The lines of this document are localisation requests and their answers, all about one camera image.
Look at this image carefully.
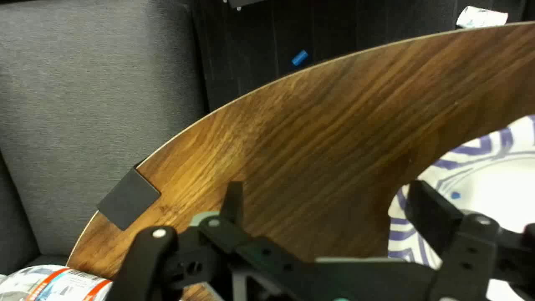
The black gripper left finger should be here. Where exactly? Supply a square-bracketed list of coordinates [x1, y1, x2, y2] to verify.
[196, 183, 300, 263]

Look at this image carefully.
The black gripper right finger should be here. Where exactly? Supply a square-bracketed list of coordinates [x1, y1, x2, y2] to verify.
[409, 181, 535, 280]

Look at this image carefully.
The white bowl blue pattern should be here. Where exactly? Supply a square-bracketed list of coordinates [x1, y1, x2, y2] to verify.
[387, 114, 535, 301]

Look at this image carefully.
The black pad on table edge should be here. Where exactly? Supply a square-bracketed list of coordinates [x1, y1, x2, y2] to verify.
[98, 169, 161, 231]

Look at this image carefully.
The round wooden table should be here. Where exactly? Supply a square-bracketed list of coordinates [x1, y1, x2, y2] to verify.
[66, 20, 535, 301]

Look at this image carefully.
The blue tape piece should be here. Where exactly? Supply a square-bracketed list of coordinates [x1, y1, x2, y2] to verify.
[292, 51, 310, 67]

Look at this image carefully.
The plastic water bottle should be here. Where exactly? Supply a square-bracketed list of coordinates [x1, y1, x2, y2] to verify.
[0, 265, 113, 301]

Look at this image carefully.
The grey sofa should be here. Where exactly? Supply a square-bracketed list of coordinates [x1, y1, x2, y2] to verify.
[0, 0, 206, 275]

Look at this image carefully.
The white paper scrap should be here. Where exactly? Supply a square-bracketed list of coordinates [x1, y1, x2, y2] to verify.
[457, 5, 509, 29]

